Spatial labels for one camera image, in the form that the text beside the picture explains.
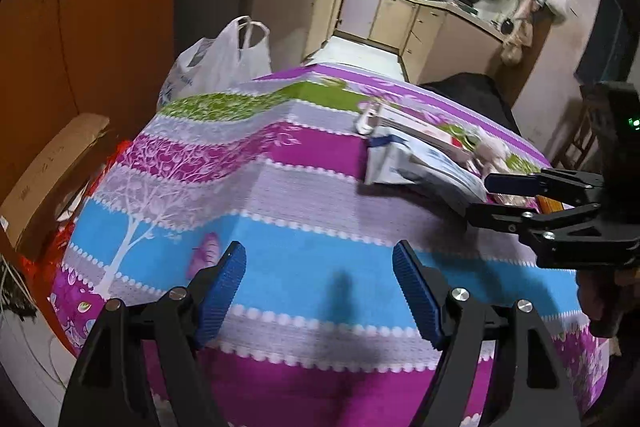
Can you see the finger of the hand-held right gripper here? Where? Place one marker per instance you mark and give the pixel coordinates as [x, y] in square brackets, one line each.
[505, 183]
[500, 213]

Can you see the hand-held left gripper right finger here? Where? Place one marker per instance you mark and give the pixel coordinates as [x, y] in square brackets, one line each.
[417, 297]

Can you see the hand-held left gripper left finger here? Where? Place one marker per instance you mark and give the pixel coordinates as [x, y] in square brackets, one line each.
[225, 292]

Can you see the white tissue paper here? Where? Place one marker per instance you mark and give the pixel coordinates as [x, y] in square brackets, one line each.
[490, 152]

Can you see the white blue packet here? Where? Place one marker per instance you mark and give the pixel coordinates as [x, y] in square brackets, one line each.
[425, 172]

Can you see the white red box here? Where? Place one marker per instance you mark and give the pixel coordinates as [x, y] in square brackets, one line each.
[415, 122]

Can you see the person's right hand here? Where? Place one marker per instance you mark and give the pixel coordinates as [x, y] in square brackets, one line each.
[600, 302]

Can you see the dark wooden chair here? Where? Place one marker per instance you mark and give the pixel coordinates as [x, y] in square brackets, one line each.
[585, 127]

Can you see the black cloth cover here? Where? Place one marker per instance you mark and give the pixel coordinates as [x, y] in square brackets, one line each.
[475, 97]

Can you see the floral purple tablecloth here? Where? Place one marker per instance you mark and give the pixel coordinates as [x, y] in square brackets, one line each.
[310, 247]

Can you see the hanging beige bags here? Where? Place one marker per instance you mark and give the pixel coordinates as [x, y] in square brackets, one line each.
[517, 42]

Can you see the beige base cabinet stove side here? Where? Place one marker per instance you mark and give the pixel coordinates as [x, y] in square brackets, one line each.
[450, 42]

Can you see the hanging white plastic bag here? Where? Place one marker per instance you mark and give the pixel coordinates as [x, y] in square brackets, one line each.
[560, 2]

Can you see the red plastic bag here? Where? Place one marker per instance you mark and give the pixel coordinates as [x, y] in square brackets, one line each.
[50, 252]

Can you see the beige base cabinet under window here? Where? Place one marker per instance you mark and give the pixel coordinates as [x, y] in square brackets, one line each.
[380, 14]

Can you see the brown cardboard box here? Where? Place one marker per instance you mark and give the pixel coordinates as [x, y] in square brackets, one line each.
[45, 177]

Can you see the beige base cabinet sink side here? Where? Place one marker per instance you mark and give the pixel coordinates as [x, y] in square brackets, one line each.
[325, 12]

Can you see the orange wooden cabinet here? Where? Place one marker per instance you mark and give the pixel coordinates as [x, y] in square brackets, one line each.
[100, 32]

